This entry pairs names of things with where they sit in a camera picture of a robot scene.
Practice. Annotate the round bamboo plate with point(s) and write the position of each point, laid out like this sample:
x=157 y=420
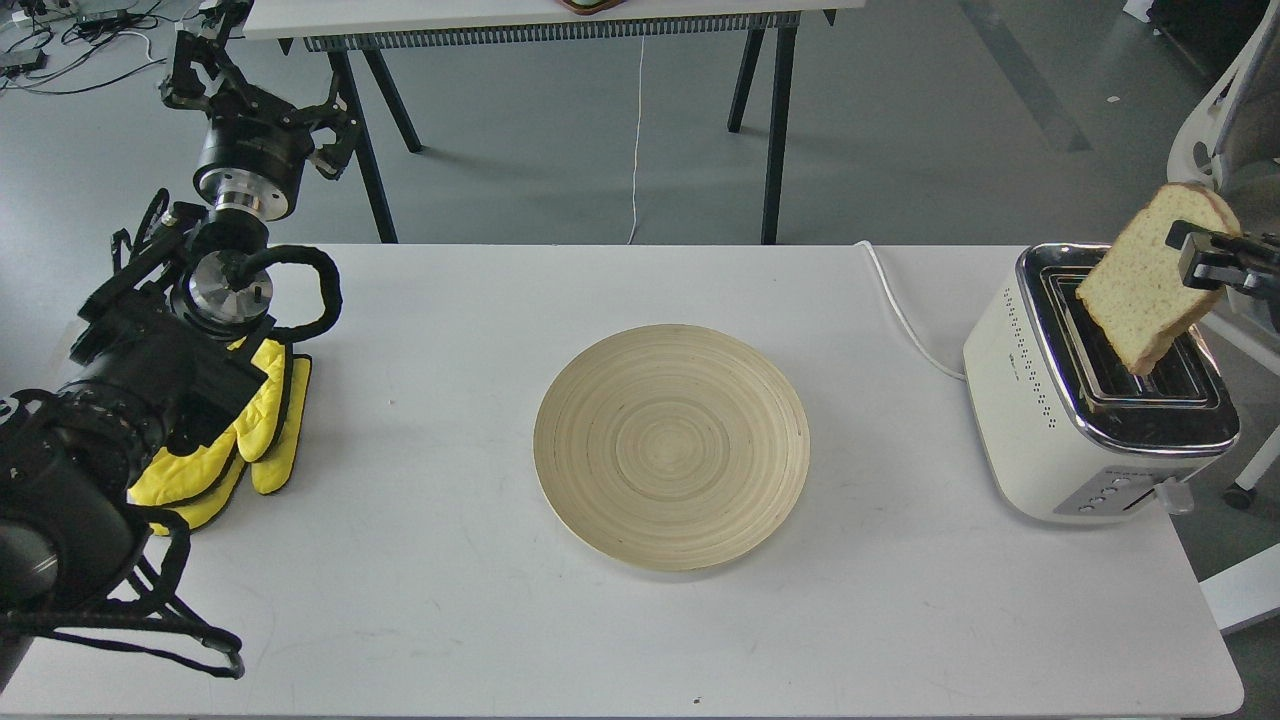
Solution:
x=672 y=447

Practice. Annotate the brown object on background table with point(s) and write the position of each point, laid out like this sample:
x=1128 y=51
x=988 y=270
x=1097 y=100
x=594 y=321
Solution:
x=589 y=7

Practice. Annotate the white background table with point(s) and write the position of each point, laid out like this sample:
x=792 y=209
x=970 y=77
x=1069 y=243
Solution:
x=339 y=28

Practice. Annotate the slice of bread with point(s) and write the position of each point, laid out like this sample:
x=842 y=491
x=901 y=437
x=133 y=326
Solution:
x=1135 y=295

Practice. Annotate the cream white toaster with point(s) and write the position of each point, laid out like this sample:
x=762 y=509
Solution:
x=1071 y=436

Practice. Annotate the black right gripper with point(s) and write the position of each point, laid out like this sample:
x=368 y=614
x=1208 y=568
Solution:
x=1247 y=262

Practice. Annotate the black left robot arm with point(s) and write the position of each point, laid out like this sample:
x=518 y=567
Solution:
x=165 y=364

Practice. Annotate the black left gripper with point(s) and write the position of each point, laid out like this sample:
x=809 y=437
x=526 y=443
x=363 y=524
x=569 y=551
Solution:
x=257 y=145

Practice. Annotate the yellow oven mitt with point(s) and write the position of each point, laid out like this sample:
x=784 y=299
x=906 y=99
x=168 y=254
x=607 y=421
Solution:
x=261 y=444

